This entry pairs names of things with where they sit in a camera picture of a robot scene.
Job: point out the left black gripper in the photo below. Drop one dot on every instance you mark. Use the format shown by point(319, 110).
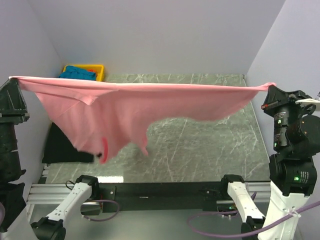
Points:
point(13, 104)

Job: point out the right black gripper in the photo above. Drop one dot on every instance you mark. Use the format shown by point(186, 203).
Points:
point(275, 96)

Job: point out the pink t shirt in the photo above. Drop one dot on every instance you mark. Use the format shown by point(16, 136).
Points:
point(101, 118)

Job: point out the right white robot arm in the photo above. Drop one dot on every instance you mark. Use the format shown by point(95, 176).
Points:
point(292, 173)

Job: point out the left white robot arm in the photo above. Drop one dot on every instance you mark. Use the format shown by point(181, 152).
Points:
point(15, 212)

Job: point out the teal t shirt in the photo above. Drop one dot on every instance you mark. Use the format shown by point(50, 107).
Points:
point(73, 72)

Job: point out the folded black t shirt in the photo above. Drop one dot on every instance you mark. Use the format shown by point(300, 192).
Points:
point(58, 149)

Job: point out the orange t shirt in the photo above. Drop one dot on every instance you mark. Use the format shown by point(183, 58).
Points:
point(92, 70)

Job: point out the yellow plastic bin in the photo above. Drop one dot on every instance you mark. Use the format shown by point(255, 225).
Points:
point(97, 67)

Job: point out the black base beam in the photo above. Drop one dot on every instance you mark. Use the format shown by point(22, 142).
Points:
point(147, 196)

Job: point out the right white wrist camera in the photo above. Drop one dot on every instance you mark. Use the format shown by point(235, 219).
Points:
point(307, 101)

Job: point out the aluminium rail frame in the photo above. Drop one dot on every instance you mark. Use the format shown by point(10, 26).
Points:
point(42, 193)

